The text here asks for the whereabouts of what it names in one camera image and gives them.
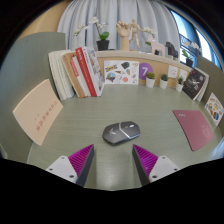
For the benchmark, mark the white book with red lettering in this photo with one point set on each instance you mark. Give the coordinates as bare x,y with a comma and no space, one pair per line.
80,80

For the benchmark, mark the grey computer mouse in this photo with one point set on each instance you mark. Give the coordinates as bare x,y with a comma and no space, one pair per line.
120,132

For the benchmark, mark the white food picture card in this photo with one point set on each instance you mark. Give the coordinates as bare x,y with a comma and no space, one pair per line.
214,108

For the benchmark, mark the wooden desk shelf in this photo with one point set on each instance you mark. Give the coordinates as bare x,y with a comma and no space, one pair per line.
133,55

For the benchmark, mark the grey-green desk divider panel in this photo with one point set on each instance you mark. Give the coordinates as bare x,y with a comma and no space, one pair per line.
26,60
215,80

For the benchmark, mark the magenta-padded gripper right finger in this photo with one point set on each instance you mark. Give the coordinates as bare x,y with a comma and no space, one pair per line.
151,163

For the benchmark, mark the purple round number sticker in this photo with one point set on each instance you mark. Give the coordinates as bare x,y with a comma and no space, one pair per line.
145,71

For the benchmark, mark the photo-cover book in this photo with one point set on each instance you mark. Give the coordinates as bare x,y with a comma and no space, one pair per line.
95,70

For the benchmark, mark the white orchid in black pot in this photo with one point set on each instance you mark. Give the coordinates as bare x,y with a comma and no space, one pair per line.
102,45
189,62
150,32

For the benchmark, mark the pink horse figure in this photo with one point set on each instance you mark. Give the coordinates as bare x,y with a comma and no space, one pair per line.
156,46

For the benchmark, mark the white wall socket plate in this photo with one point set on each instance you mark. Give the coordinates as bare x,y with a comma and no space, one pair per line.
183,75
172,72

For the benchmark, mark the grey curtain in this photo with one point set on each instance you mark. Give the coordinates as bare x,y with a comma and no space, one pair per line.
113,16

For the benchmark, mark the dark-framed window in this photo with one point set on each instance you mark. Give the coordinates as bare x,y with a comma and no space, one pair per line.
193,36

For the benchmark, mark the thick white book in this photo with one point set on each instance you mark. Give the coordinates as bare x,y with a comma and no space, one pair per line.
58,75

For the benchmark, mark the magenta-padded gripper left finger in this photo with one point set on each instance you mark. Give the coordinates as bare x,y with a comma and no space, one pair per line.
74,164

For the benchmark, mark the beige book with red text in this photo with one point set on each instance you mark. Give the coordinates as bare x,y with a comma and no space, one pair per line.
36,111

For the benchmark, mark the small plant in white pot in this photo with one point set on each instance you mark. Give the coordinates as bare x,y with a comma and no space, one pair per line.
179,87
163,84
150,82

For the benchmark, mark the black cover book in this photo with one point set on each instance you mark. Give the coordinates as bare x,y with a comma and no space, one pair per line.
193,83

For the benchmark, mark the white sticker card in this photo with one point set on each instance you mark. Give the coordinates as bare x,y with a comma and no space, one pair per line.
121,72

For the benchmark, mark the wooden hand model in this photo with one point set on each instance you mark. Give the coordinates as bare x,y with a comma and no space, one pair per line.
124,36

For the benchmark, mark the black horse figure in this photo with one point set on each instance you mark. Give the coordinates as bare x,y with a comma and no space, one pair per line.
171,49

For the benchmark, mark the brown kraft book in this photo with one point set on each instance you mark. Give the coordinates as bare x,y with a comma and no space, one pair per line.
71,75

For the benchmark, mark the red-spined book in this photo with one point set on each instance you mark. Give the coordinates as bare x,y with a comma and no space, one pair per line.
85,71

